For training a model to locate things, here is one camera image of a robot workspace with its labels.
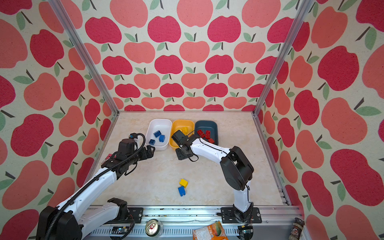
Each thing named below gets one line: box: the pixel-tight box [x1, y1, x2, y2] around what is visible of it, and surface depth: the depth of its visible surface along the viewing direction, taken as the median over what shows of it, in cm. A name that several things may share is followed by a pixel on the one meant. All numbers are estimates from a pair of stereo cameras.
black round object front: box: [236, 224, 254, 240], surface depth 73 cm
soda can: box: [145, 218, 163, 238], surface depth 64 cm
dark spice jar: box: [288, 217, 305, 240], surface depth 70 cm
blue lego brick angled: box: [153, 130, 162, 138], surface depth 107 cm
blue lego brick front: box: [178, 186, 186, 197], surface depth 82 cm
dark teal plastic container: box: [194, 120, 219, 146], surface depth 110 cm
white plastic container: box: [145, 118, 172, 151], surface depth 107 cm
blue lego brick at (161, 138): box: [158, 134, 166, 143], surface depth 106 cm
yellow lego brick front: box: [179, 178, 189, 188], surface depth 85 cm
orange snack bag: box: [192, 220, 229, 240], surface depth 69 cm
